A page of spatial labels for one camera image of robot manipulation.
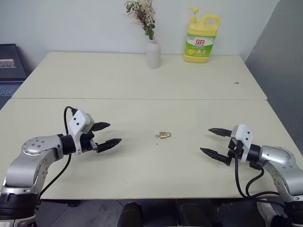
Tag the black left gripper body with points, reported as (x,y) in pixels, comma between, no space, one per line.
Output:
(87,141)

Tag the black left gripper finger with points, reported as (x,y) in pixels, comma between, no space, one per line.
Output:
(101,126)
(109,143)

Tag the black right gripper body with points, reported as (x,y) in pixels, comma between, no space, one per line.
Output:
(234,151)

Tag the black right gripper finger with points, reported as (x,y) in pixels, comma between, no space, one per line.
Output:
(214,153)
(220,132)

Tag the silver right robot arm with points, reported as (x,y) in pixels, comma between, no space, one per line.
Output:
(279,160)

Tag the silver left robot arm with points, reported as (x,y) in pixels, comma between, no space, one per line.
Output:
(30,156)

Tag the small brass padlock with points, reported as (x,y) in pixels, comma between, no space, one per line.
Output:
(163,135)

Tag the black rounded shape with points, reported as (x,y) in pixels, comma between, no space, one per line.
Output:
(191,215)

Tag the white shoe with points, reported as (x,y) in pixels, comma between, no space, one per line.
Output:
(265,210)

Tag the dark rounded shape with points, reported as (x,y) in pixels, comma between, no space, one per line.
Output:
(131,215)

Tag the white ceramic vase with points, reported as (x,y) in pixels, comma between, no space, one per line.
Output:
(154,53)

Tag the yellow dish soap bottle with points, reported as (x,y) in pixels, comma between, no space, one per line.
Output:
(201,33)

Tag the dark grey laptop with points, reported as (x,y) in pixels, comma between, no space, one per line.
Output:
(9,71)

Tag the dried flower bunch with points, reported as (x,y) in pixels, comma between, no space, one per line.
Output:
(142,14)

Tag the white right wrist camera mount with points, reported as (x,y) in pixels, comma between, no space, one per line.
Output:
(245,137)

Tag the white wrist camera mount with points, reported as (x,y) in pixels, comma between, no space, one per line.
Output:
(245,137)
(77,124)

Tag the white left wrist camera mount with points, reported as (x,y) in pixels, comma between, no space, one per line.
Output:
(77,124)

